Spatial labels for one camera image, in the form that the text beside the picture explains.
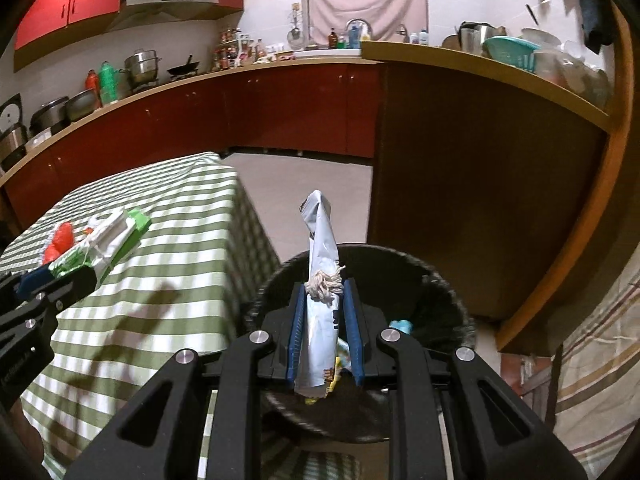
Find black wok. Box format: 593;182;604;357
167;55;201;77

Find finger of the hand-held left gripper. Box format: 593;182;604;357
20;269;97;318
0;266;55;306

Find striped cloth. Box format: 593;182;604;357
520;270;640;480

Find green checked tablecloth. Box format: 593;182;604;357
0;151;282;480

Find hanging strainer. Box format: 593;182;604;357
287;4;305;44

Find hanging dark cloth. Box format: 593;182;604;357
574;0;619;54

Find steel steamer pot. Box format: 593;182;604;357
123;49;163;87

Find green white wrapper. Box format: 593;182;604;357
47;207;152;282

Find metal bowl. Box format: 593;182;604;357
65;88;104;122

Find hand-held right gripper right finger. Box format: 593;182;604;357
342;276;588;480

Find black trash bin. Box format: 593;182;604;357
243;242;477;443

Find clear plastic containers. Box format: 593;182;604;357
537;50;614;112

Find teal plastic basket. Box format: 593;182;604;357
482;36;542;74

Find green thermos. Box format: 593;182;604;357
98;61;122;104

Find curved sink faucet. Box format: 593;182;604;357
346;18;371;49

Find white dishes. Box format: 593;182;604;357
520;27;562;47

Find range hood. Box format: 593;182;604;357
109;0;220;32

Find dark lidded pot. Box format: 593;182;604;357
30;96;71;134

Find large red plastic bag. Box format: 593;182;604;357
42;224;77;266

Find rice cooker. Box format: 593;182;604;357
0;94;29;162

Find wooden counter cabinet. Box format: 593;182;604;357
360;0;637;357

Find red-brown base cabinets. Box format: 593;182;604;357
0;56;384;233

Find pink curtain cloth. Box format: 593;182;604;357
305;0;430;49

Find rack of seasoning bottles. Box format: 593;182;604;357
212;26;267;72

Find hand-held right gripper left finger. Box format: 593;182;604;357
62;282;308;480

